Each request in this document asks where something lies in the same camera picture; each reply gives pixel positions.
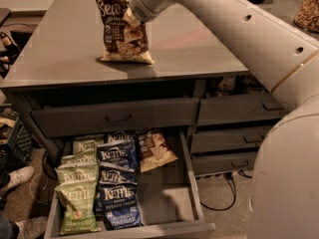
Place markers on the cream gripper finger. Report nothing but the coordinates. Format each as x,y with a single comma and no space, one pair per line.
131,18

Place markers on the grey middle right drawer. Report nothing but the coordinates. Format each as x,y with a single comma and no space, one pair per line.
227,139

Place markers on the back blue chip bag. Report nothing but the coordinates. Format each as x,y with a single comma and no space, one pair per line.
119,136

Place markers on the grey cabinet counter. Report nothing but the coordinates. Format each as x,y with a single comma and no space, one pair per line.
60,65

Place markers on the black plastic crate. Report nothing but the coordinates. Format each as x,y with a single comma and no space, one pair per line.
16,141

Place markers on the brown sea salt chip bag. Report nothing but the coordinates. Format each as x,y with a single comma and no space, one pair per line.
123,43

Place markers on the back green chip bag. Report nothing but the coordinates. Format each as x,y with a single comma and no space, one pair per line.
85,142

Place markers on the glass jar of nuts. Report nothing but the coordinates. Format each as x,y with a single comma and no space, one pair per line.
307,16

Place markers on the front green jalapeno chip bag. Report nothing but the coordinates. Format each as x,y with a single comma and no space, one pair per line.
78,199

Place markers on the grey bottom right drawer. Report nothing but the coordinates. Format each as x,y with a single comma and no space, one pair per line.
220,163

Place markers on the front blue vinegar chip bag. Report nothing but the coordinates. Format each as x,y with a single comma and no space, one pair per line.
120,205

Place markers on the open grey middle drawer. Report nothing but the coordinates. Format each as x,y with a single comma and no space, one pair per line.
168,201

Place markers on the grey top left drawer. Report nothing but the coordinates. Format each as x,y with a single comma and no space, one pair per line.
97,118

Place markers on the grey top right drawer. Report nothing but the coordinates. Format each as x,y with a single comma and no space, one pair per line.
239,108

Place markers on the white sneaker lower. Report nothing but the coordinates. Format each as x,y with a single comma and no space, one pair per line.
32,228

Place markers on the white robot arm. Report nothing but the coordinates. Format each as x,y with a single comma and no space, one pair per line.
284,200

